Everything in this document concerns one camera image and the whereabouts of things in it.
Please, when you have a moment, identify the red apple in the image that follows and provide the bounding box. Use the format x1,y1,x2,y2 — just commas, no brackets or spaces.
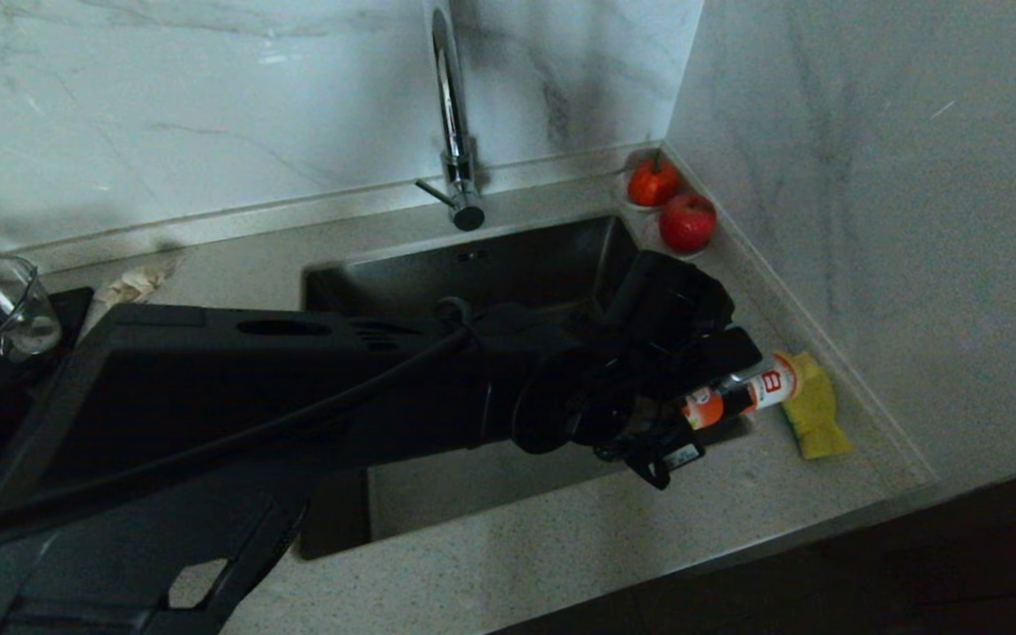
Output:
658,192,719,255

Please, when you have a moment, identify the yellow dish soap bottle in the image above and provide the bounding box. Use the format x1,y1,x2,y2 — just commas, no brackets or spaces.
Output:
683,353,798,430

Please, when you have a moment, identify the chrome faucet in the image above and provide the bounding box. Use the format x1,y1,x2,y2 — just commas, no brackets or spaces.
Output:
415,0,488,233

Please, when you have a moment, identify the stainless steel sink basin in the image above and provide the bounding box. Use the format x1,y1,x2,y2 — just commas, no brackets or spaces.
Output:
299,214,749,562

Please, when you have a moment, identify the orange-red tomato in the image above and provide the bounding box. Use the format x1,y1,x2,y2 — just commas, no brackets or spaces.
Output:
628,152,681,209

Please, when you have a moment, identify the crumpled beige tissue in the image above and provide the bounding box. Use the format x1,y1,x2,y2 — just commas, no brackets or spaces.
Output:
98,266,167,308

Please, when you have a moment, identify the clear glass pot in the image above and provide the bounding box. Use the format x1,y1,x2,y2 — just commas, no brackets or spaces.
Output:
0,255,64,364

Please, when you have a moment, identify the small white saucer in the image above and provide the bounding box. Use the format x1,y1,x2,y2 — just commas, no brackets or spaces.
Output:
640,213,712,262
614,169,663,213

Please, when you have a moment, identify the yellow sponge green backing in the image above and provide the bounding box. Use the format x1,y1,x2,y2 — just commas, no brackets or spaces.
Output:
781,351,855,459

